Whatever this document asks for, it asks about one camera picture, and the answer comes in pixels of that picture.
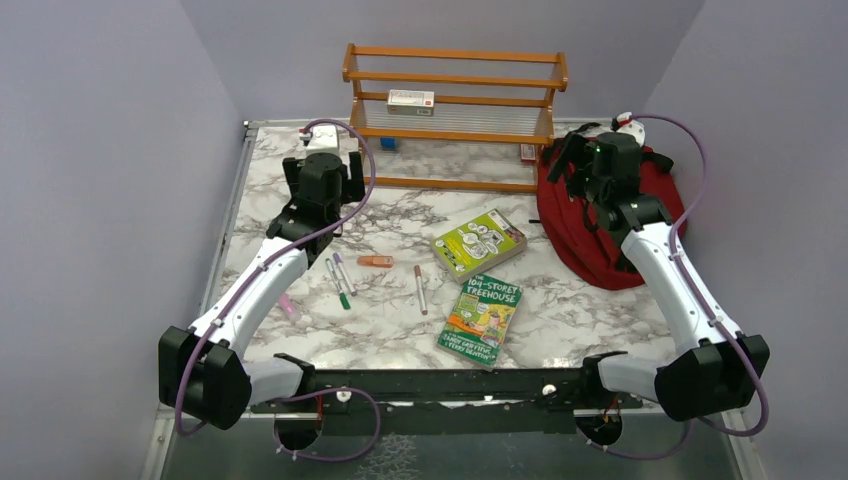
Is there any brown marker pen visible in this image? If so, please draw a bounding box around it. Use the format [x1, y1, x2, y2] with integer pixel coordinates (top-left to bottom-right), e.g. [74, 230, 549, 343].
[414, 265, 428, 315]

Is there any wooden two-tier shelf rack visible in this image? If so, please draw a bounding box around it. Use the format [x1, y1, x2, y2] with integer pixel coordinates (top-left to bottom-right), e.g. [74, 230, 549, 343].
[341, 43, 570, 195]

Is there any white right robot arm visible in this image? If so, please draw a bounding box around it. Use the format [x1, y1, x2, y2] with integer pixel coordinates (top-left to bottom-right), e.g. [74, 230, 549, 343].
[542, 131, 770, 422]

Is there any green treehouse book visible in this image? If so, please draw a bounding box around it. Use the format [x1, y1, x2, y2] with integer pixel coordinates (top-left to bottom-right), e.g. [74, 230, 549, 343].
[436, 274, 523, 371]

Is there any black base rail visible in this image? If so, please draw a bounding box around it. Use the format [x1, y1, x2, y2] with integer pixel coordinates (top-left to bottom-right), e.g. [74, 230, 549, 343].
[250, 360, 642, 439]

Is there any green marker pen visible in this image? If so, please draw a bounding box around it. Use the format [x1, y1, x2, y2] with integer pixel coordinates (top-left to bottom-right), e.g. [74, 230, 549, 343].
[324, 258, 351, 310]

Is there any red backpack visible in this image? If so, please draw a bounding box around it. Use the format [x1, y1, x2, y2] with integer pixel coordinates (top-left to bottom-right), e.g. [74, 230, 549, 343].
[536, 123, 644, 291]

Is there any small red white eraser box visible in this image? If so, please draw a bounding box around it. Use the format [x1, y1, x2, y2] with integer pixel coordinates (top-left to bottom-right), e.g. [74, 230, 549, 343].
[519, 144, 537, 163]

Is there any pink highlighter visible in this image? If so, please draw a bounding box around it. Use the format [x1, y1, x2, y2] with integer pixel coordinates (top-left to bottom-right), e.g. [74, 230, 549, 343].
[277, 294, 301, 322]

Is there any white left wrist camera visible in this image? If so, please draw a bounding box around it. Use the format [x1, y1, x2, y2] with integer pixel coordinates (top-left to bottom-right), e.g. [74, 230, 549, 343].
[299, 124, 340, 157]

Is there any white red box on shelf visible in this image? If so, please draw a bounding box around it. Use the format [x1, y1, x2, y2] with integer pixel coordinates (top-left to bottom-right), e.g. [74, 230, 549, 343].
[386, 89, 435, 117]

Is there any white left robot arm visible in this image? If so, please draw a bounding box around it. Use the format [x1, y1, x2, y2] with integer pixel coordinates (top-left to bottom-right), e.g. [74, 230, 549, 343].
[158, 151, 373, 430]

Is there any blue pencil sharpener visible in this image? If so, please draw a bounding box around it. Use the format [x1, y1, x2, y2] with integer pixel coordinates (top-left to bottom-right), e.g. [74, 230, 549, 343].
[379, 137, 397, 151]

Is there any green yellow paperback book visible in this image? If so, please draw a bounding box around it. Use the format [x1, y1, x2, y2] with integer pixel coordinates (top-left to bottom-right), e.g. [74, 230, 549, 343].
[430, 209, 528, 283]

